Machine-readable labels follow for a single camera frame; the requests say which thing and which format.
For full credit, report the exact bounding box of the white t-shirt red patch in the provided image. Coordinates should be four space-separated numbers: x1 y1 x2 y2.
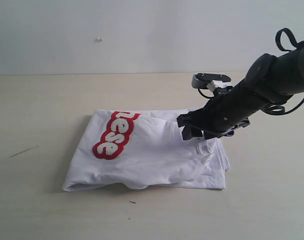
62 109 230 192

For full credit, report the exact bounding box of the black right camera cable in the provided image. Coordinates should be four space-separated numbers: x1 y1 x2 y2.
275 28 304 52

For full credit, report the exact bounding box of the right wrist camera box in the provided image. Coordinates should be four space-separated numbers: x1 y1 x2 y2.
191 73 233 93

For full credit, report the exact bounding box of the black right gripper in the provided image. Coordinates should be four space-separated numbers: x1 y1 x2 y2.
176 83 264 141

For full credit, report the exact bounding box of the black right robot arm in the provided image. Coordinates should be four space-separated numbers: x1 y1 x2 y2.
176 41 304 141

